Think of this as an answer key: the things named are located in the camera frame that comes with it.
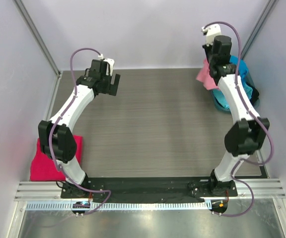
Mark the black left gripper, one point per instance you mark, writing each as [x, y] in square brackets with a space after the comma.
[112, 87]

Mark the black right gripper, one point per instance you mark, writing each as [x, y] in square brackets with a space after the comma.
[206, 50]

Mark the light pink t shirt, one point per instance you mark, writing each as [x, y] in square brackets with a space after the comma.
[205, 78]

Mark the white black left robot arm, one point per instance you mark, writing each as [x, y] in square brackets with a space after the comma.
[55, 136]

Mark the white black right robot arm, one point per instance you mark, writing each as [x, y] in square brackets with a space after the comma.
[248, 132]

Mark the blue t shirt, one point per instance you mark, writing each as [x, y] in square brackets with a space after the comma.
[218, 95]

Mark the teal plastic basket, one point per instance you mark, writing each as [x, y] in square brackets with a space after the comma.
[249, 81]

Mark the cyan t shirt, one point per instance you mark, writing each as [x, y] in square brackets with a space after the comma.
[248, 90]

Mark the black t shirt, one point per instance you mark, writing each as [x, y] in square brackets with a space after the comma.
[254, 96]

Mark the magenta folded t shirt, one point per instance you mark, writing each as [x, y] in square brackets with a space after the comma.
[43, 169]

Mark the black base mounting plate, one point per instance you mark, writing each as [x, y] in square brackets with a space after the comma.
[135, 190]

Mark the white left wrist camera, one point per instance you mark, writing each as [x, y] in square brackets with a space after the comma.
[110, 63]

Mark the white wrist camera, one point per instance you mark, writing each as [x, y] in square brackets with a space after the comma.
[211, 32]
[110, 63]

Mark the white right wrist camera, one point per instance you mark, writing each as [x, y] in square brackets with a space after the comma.
[211, 32]

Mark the right aluminium corner post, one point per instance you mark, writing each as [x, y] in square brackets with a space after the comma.
[263, 17]

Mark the aluminium corner post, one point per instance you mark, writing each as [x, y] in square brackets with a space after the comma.
[36, 35]
[263, 17]

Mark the left aluminium corner post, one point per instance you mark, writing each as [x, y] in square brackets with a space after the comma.
[36, 35]

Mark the aluminium frame rail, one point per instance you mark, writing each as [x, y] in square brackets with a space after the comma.
[47, 191]

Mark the slotted white cable duct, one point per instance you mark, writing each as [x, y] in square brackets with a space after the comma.
[84, 206]

